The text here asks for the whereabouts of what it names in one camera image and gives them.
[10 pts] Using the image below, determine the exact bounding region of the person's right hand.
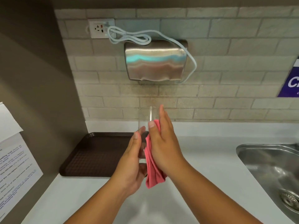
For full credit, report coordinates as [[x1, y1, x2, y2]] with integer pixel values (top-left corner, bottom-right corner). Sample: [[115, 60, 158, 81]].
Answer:
[[148, 104, 188, 177]]

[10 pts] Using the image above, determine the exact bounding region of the person's left hand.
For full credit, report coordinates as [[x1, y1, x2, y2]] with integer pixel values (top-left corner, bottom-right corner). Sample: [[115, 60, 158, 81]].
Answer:
[[109, 126, 149, 197]]

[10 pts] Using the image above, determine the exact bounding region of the pink cleaning cloth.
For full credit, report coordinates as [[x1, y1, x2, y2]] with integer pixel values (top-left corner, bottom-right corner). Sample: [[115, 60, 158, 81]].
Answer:
[[144, 119, 168, 189]]

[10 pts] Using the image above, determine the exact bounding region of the clear drinking glass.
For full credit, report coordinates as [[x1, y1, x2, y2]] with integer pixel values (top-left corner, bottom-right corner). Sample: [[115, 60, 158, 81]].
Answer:
[[138, 106, 160, 178]]

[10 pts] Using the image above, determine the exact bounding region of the person's right forearm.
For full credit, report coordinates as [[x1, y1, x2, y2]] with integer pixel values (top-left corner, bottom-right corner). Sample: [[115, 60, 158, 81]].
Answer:
[[167, 158, 265, 224]]

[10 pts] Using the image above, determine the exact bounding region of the person's left forearm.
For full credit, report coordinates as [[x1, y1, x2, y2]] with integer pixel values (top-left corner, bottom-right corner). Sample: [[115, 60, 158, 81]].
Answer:
[[63, 181, 132, 224]]

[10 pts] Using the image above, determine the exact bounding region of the dark brown plastic tray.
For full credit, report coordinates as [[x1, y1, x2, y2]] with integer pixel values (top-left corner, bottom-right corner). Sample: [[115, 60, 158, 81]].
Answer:
[[59, 132, 148, 178]]

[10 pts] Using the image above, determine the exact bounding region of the stainless steel hand dryer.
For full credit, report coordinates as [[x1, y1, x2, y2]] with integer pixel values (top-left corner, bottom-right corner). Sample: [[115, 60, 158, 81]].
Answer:
[[124, 39, 189, 83]]

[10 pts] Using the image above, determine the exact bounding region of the stainless steel sink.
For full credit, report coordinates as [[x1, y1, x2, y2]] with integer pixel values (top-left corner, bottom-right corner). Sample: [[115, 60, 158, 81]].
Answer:
[[236, 143, 299, 215]]

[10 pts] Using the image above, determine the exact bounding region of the printed white paper notice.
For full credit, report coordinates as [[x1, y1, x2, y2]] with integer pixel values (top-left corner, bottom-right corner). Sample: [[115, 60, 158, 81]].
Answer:
[[0, 133, 44, 218]]

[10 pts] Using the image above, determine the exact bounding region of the blank white paper sheet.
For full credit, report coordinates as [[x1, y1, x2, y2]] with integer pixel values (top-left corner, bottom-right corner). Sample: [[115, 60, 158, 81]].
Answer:
[[0, 102, 24, 142]]

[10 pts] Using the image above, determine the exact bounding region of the metal sink drain strainer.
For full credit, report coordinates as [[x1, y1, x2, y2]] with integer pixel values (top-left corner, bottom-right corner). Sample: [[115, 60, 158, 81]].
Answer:
[[279, 189, 299, 208]]

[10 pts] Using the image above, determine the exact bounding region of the white wall socket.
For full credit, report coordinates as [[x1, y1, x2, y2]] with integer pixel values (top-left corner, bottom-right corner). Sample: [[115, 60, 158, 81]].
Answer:
[[88, 18, 116, 39]]

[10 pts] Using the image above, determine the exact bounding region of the blue wall sign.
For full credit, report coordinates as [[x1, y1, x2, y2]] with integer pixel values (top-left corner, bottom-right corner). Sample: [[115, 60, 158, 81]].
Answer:
[[277, 56, 299, 98]]

